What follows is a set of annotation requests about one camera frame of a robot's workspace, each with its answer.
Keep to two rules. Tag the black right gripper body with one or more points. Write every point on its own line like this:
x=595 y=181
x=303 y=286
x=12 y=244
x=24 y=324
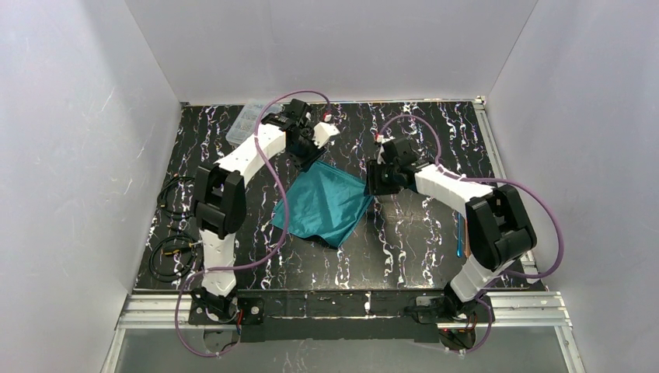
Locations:
x=378 y=179

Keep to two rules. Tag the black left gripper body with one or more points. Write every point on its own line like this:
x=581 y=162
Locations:
x=302 y=152

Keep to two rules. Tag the teal cloth napkin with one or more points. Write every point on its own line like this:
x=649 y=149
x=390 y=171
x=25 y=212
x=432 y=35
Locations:
x=326 y=203

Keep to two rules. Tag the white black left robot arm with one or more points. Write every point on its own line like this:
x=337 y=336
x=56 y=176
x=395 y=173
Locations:
x=219 y=203

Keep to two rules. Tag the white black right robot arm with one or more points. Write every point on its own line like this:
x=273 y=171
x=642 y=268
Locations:
x=497 y=223

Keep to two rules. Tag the clear plastic screw organizer box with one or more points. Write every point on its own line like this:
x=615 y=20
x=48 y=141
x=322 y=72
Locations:
x=243 y=126

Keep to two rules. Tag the aluminium right side rail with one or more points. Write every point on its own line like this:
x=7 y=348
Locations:
x=499 y=159

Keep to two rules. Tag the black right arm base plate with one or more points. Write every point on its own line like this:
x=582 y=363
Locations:
x=439 y=308

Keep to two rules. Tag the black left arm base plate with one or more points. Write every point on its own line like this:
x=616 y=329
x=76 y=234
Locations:
x=226 y=309

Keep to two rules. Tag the aluminium front frame rail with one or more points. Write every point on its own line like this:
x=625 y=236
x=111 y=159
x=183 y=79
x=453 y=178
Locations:
x=164 y=311

